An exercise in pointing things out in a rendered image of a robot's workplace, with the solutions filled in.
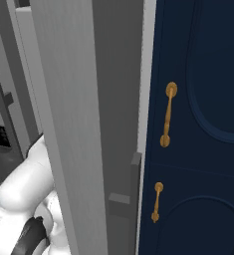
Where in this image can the navy blue cupboard door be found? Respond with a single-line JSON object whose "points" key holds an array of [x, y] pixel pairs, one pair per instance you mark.
{"points": [[194, 212], [204, 83]]}

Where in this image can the navy blue lower cupboard door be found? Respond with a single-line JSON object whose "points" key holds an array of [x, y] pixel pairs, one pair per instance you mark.
{"points": [[194, 212]]}

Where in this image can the grey fridge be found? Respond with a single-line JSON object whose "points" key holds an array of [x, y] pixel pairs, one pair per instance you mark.
{"points": [[9, 66]]}

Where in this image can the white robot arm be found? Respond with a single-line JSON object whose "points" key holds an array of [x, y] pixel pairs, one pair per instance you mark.
{"points": [[20, 186]]}

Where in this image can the grey fridge door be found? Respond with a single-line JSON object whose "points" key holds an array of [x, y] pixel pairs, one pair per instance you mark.
{"points": [[85, 109]]}

